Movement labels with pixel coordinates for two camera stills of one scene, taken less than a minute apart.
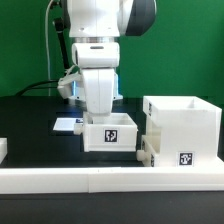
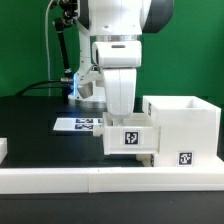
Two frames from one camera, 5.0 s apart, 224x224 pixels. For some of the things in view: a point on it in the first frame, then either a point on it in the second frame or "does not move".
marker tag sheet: (66, 124) does not move
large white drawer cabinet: (190, 130) does not move
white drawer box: (116, 132) -> (137, 135)
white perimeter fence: (107, 179) does not move
